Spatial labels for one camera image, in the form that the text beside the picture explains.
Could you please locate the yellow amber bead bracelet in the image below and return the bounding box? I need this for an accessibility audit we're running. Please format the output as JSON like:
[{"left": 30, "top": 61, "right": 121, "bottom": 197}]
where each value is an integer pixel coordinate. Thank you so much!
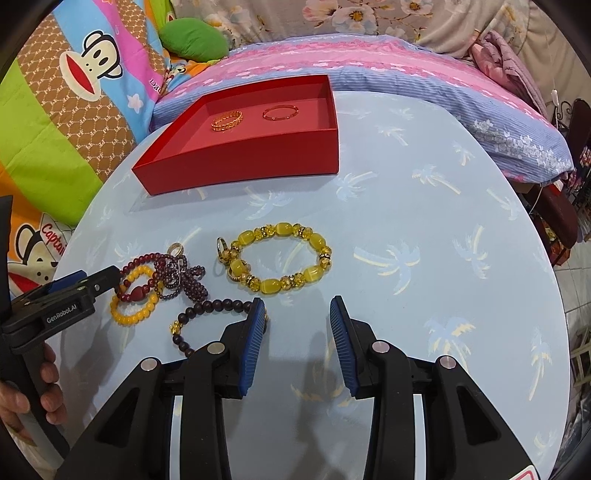
[{"left": 110, "top": 267, "right": 160, "bottom": 326}]

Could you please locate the garnet small bead bracelet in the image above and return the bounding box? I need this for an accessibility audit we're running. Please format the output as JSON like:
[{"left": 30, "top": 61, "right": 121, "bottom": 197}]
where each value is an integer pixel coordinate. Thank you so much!
[{"left": 152, "top": 254, "right": 208, "bottom": 301}]

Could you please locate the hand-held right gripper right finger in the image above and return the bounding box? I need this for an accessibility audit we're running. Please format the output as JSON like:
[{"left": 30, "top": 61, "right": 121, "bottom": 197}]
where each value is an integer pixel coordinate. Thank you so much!
[{"left": 329, "top": 295, "right": 543, "bottom": 480}]

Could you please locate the yellow cat-eye bead bracelet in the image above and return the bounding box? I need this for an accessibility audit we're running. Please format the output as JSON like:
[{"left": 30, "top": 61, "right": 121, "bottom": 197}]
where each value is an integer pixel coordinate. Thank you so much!
[{"left": 226, "top": 222, "right": 333, "bottom": 294}]

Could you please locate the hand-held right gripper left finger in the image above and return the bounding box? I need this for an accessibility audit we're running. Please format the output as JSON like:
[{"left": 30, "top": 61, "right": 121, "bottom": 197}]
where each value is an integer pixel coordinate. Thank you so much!
[{"left": 55, "top": 298, "right": 271, "bottom": 480}]

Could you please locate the green cushion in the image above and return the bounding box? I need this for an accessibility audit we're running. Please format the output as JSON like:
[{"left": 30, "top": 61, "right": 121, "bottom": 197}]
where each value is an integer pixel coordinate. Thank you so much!
[{"left": 158, "top": 17, "right": 229, "bottom": 62}]

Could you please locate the pink and blue floral pillow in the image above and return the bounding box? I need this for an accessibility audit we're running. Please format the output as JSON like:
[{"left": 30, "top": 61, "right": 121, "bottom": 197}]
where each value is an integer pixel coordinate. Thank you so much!
[{"left": 150, "top": 34, "right": 575, "bottom": 183}]

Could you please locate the pink folded quilt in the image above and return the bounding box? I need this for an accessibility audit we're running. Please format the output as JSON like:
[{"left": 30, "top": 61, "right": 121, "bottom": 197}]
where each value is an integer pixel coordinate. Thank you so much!
[{"left": 471, "top": 30, "right": 552, "bottom": 121}]

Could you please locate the beige floral bed sheet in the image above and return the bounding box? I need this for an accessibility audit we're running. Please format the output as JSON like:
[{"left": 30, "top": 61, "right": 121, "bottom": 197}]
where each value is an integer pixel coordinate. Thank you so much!
[{"left": 173, "top": 0, "right": 583, "bottom": 116}]

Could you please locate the dark brown wooden bead bracelet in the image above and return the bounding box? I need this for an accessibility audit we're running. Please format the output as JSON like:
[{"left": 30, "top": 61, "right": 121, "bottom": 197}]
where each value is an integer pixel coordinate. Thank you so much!
[{"left": 170, "top": 298, "right": 260, "bottom": 359}]

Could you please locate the person's left hand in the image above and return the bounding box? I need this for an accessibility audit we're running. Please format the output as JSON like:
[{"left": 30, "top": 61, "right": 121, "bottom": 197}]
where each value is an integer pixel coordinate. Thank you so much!
[{"left": 0, "top": 348, "right": 64, "bottom": 432}]

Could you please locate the wide gold bangle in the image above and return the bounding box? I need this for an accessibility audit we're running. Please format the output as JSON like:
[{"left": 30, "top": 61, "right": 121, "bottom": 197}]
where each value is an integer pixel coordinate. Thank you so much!
[{"left": 211, "top": 110, "right": 244, "bottom": 134}]

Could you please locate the cartoon monkey printed blanket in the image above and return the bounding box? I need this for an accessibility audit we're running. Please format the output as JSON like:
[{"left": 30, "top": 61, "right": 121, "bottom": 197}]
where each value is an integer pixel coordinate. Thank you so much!
[{"left": 0, "top": 0, "right": 227, "bottom": 301}]

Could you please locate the thin rose gold bangle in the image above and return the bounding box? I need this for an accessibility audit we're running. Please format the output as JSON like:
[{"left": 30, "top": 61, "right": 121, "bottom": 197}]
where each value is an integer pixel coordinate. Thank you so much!
[{"left": 262, "top": 105, "right": 296, "bottom": 123}]

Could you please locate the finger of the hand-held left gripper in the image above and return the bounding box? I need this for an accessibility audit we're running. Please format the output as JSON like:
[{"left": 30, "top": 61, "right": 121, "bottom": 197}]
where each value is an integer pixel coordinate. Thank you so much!
[
  {"left": 44, "top": 272, "right": 90, "bottom": 294},
  {"left": 69, "top": 266, "right": 123, "bottom": 301}
]

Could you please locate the red cardboard box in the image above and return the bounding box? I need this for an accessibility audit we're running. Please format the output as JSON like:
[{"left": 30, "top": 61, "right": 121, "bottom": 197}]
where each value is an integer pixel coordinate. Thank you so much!
[{"left": 131, "top": 75, "right": 341, "bottom": 195}]

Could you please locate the dark red bead bracelet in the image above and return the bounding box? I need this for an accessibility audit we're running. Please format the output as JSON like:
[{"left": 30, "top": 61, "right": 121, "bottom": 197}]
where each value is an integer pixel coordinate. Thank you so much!
[{"left": 117, "top": 251, "right": 162, "bottom": 303}]

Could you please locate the dark scrollwork chair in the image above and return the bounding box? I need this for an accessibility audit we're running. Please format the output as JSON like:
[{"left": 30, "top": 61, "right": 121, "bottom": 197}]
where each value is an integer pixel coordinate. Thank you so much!
[{"left": 536, "top": 99, "right": 591, "bottom": 266}]

